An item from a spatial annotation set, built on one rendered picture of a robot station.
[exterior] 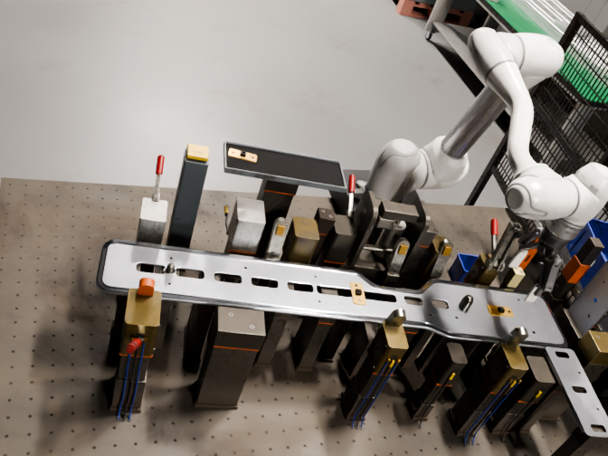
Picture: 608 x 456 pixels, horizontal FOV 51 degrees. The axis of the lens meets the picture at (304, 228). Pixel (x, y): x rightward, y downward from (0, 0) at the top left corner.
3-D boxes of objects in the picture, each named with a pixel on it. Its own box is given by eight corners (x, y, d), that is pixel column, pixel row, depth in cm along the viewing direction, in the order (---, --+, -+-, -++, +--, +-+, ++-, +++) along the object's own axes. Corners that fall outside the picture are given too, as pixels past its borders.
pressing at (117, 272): (91, 299, 154) (92, 296, 153) (103, 237, 171) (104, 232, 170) (571, 351, 191) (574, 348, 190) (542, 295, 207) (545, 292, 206)
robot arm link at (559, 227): (563, 223, 164) (551, 240, 168) (592, 229, 167) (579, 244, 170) (549, 201, 171) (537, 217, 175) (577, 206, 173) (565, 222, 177)
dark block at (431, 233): (374, 319, 218) (422, 230, 192) (370, 304, 224) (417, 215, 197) (387, 320, 220) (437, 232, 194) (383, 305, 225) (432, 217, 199)
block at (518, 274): (464, 345, 222) (516, 273, 199) (461, 337, 224) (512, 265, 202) (473, 346, 223) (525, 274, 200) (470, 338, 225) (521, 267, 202)
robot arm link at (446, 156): (400, 164, 257) (445, 162, 266) (413, 197, 250) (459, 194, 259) (508, 19, 194) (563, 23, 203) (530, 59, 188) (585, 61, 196)
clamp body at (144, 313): (106, 422, 164) (120, 333, 141) (112, 376, 174) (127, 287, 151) (140, 423, 166) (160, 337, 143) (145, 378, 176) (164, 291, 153)
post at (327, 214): (284, 307, 211) (319, 217, 186) (282, 296, 214) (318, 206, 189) (299, 308, 212) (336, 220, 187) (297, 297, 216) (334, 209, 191)
